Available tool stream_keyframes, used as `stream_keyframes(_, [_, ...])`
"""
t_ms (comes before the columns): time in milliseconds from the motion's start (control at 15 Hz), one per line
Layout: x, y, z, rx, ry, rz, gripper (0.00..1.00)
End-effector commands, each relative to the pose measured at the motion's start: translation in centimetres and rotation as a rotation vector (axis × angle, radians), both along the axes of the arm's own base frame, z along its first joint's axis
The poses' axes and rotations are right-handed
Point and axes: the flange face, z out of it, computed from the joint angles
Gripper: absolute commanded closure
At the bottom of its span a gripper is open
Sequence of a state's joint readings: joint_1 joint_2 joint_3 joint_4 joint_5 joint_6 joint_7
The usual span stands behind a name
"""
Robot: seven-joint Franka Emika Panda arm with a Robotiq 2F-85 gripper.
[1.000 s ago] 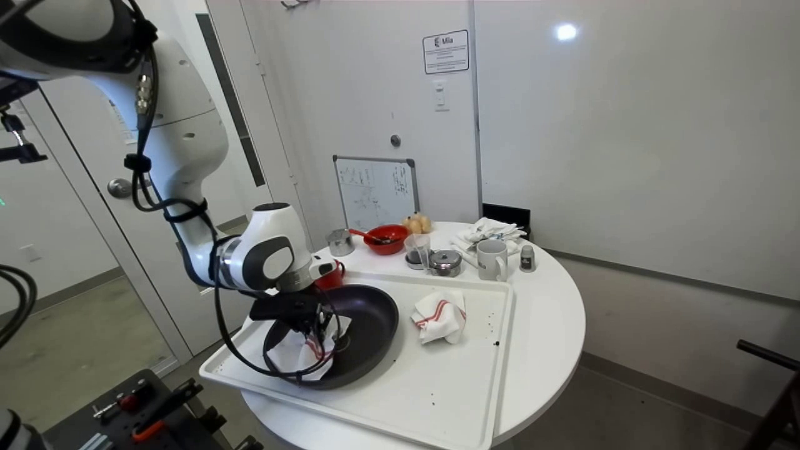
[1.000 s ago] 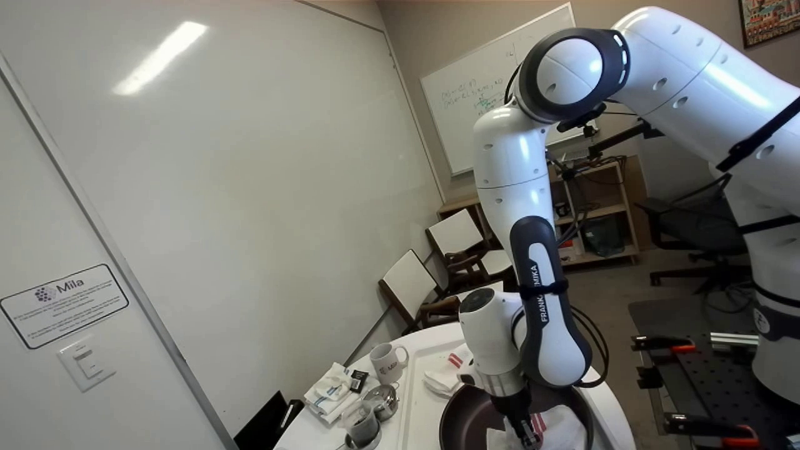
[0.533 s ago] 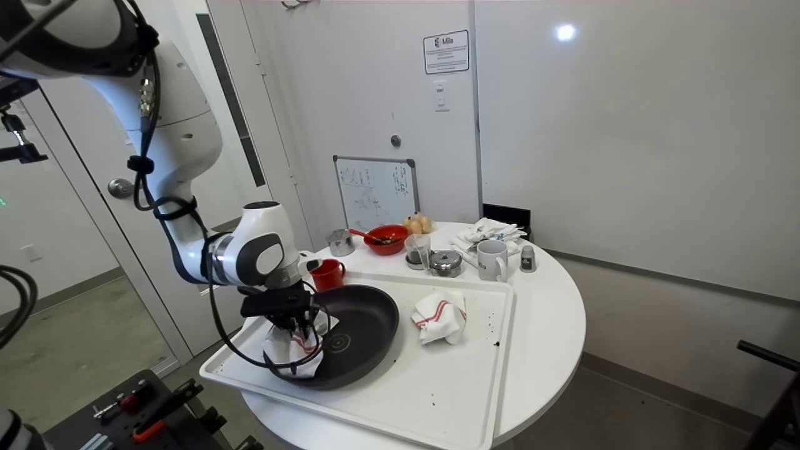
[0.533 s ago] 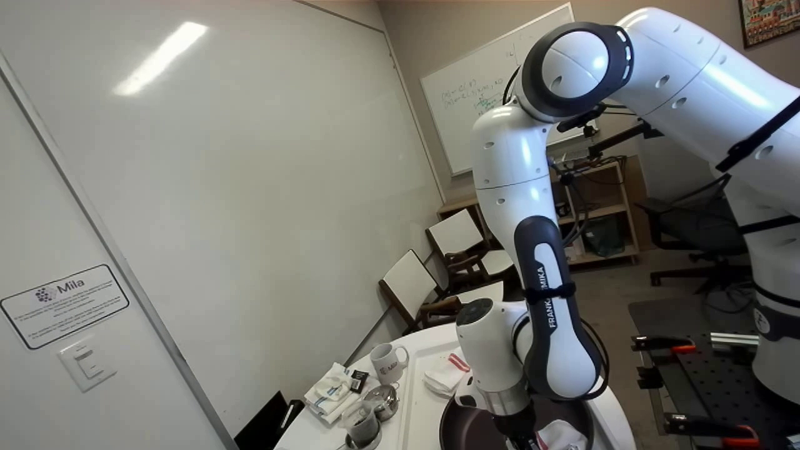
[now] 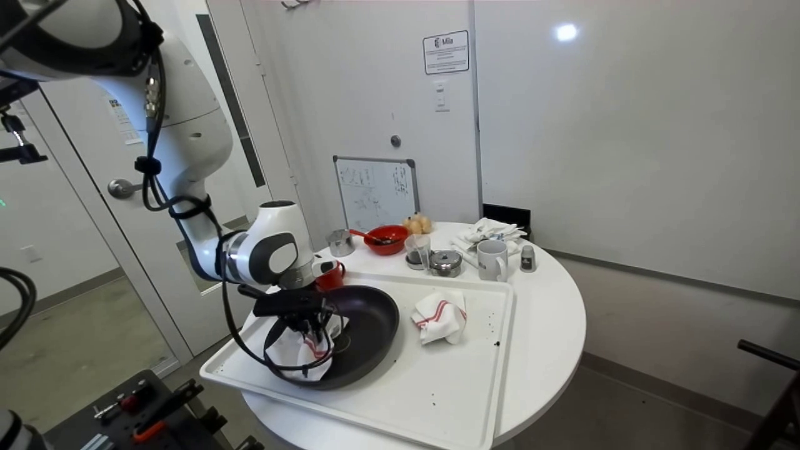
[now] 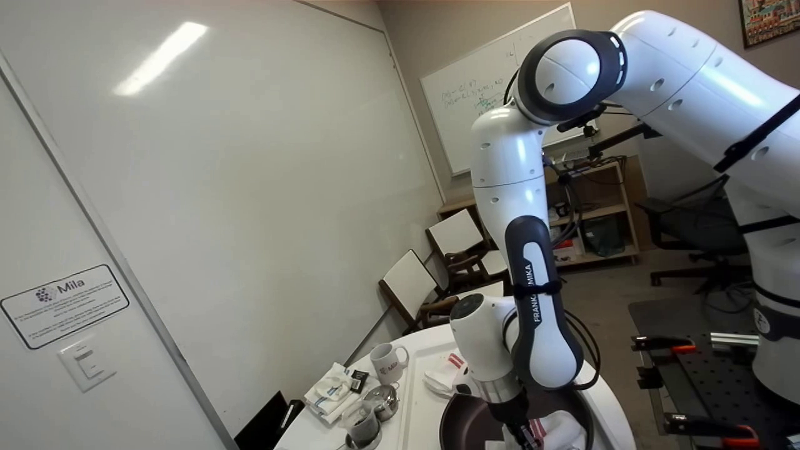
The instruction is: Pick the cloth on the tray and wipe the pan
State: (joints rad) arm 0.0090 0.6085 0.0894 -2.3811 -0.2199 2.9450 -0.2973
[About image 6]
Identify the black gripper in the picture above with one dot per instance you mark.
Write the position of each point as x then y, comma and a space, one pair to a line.
515, 421

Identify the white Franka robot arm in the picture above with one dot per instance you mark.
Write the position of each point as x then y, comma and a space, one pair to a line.
515, 190

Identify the black frying pan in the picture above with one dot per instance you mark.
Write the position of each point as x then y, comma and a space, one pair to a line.
466, 421

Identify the small metal bowl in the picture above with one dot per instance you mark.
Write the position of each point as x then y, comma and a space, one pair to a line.
381, 401

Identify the white mug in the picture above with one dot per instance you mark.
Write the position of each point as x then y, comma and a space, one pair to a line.
388, 360

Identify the red box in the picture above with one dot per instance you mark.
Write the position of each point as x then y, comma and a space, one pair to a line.
565, 254

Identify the white napkin packets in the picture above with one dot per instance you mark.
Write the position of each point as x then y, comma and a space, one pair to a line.
330, 396

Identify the black breadboard base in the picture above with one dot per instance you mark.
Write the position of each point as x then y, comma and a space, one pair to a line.
708, 383

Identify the black bag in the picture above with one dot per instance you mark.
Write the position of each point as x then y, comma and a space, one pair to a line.
600, 235

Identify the silver metal bar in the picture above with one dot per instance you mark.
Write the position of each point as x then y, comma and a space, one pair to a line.
733, 338

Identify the tall wooden shelf unit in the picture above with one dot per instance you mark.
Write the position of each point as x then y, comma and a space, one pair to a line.
600, 196

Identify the black office chair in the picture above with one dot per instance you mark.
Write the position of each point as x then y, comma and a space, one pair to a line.
695, 229

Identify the white notice sign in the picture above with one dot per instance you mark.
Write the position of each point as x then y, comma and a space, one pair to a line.
63, 304

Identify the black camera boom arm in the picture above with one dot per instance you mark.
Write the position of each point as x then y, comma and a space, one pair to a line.
620, 139

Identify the black mounted camera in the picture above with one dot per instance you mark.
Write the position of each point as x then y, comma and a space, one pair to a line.
582, 119

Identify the wall whiteboard with writing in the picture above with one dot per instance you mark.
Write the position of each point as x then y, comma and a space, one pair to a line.
452, 101

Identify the large blank wall whiteboard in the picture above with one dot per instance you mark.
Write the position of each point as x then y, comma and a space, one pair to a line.
251, 165

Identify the white light switch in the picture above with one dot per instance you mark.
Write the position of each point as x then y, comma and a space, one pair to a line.
86, 364

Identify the framed wall picture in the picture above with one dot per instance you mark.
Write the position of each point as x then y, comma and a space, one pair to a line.
771, 21

